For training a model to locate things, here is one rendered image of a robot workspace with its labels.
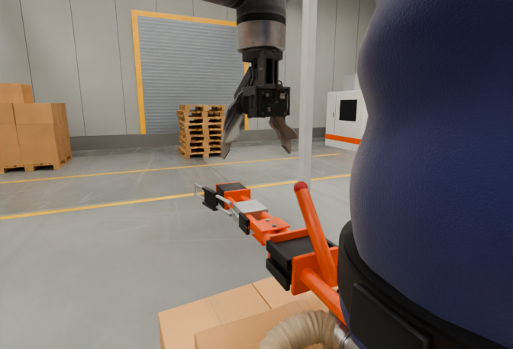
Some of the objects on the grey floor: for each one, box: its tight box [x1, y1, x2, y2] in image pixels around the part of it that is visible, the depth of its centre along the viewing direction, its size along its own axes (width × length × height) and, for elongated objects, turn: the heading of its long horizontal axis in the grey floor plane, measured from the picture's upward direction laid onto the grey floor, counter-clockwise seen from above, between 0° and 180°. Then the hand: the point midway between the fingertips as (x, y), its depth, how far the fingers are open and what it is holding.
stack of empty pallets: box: [176, 105, 226, 159], centre depth 739 cm, size 129×110×130 cm
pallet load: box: [0, 83, 73, 173], centre depth 589 cm, size 120×101×174 cm
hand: (256, 156), depth 57 cm, fingers open, 14 cm apart
